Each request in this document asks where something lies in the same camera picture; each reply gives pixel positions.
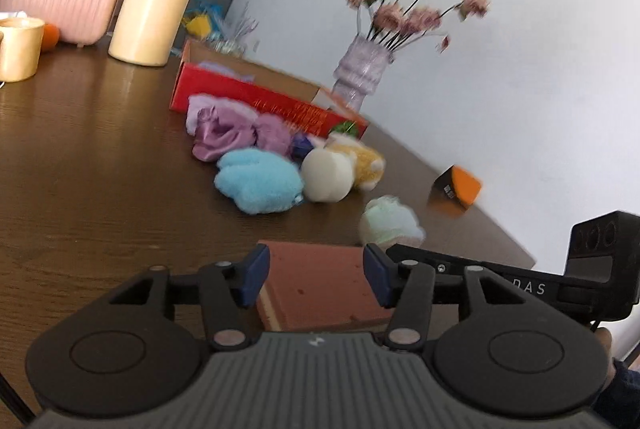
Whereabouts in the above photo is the orange fruit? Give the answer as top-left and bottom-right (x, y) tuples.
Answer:
(40, 24), (61, 53)

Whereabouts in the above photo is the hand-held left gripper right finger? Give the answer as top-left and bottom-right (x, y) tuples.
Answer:
(362, 243), (528, 352)

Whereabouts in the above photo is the pile of colourful toys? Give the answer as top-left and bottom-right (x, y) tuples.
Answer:
(182, 0), (261, 54)

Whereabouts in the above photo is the lilac fuzzy cloth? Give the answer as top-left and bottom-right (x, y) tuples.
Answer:
(186, 93), (253, 134)

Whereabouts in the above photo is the mauve plush piece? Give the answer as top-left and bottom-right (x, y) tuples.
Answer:
(254, 114), (294, 157)

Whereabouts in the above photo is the blue plush toy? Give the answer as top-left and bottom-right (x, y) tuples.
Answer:
(214, 148), (306, 215)

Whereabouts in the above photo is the cream plush ball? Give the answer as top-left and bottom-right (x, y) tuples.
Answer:
(300, 148), (356, 204)

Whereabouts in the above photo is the lilac ribbed vase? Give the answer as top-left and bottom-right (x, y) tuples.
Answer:
(332, 36), (393, 112)

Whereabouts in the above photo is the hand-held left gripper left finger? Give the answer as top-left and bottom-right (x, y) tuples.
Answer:
(107, 244), (272, 352)

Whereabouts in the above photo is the yellow and white plush toy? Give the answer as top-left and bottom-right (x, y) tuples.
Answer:
(325, 131), (387, 192)

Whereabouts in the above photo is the person's right forearm dark sleeve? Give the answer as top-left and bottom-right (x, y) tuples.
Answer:
(592, 358), (640, 429)

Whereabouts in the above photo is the dark shiny small object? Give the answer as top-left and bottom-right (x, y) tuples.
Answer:
(290, 133), (316, 162)

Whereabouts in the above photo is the red cardboard box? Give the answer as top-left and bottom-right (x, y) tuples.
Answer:
(169, 39), (371, 142)

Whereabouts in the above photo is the person's right hand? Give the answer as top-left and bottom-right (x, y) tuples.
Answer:
(595, 327), (615, 391)

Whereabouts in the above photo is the orange and black box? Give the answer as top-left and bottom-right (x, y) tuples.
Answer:
(430, 165), (483, 212)

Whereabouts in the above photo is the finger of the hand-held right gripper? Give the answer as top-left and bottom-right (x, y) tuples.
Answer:
(387, 244), (482, 282)

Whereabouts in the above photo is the pale green plush ball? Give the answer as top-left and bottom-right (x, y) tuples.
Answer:
(359, 195), (427, 247)

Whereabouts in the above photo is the yellow mug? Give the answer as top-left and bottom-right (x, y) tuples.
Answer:
(0, 16), (46, 83)

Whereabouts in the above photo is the purple plush toy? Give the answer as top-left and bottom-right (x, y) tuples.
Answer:
(192, 106), (257, 162)

